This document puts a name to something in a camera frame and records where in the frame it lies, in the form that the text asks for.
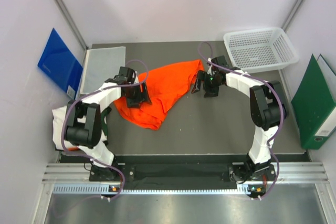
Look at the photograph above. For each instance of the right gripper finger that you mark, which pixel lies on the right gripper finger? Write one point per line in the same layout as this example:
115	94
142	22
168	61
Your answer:
199	79
211	92

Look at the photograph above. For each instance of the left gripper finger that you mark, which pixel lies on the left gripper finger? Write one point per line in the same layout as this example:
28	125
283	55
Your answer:
132	103
145	94

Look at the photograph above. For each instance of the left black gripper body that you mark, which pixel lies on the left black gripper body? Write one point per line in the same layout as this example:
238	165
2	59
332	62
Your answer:
134	91

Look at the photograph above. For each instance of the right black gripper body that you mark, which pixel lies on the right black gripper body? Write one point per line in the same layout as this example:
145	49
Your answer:
210	81

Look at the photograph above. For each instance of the orange t-shirt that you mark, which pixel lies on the orange t-shirt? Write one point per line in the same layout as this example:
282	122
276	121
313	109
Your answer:
166	85

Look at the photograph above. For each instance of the white plastic basket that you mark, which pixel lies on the white plastic basket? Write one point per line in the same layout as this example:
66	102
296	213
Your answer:
260	50

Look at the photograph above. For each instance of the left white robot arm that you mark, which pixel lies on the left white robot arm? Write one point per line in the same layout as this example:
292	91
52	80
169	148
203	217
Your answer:
82	126

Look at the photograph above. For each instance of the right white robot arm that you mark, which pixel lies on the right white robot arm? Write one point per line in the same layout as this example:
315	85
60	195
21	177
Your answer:
267	111

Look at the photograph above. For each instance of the white folded t-shirt stack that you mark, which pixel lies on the white folded t-shirt stack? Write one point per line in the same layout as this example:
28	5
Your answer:
58	120

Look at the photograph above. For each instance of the translucent plastic sheet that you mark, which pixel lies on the translucent plastic sheet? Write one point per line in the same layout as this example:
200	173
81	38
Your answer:
100	65

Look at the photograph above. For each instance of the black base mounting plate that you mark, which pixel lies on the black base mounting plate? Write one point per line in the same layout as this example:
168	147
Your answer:
148	172

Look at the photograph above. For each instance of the blue folder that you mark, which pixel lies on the blue folder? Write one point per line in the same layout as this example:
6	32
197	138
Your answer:
60	65

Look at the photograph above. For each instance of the green binder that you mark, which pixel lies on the green binder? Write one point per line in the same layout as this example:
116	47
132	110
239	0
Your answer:
314	104

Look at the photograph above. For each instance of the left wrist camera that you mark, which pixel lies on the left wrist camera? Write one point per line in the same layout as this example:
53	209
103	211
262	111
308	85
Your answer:
127	73

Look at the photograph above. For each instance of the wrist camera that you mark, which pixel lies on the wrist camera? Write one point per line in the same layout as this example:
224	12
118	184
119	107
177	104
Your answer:
127	73
220	60

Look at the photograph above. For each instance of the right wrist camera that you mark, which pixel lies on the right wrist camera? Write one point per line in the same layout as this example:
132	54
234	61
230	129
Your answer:
220	60

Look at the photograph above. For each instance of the aluminium rail frame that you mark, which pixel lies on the aluminium rail frame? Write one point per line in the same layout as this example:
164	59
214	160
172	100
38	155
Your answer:
186	193

